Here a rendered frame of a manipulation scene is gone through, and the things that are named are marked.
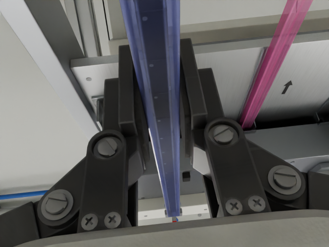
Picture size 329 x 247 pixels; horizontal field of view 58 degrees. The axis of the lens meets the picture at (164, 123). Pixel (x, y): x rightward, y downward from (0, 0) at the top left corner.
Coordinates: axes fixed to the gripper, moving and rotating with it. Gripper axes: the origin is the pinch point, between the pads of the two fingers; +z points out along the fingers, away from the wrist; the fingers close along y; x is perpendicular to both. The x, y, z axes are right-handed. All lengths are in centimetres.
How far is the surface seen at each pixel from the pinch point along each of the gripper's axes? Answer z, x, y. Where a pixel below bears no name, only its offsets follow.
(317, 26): 44, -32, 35
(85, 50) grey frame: 34.7, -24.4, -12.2
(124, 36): 46, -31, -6
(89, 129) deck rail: 14.0, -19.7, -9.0
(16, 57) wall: 148, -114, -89
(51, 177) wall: 100, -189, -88
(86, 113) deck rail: 13.3, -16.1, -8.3
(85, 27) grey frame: 35.9, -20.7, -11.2
